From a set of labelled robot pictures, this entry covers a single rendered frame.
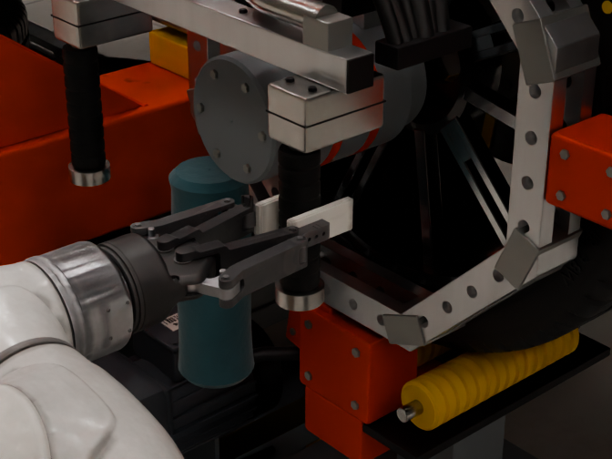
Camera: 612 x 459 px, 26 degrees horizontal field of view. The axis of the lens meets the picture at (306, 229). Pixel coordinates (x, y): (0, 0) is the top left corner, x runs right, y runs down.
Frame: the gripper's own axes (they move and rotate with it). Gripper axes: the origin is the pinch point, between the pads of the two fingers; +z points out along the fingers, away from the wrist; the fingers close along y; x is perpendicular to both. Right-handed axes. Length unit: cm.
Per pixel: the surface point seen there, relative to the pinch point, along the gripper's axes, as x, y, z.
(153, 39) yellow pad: -11, -74, 35
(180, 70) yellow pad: -14, -67, 35
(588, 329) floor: -83, -53, 119
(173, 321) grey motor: -40, -48, 19
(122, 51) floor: -83, -246, 141
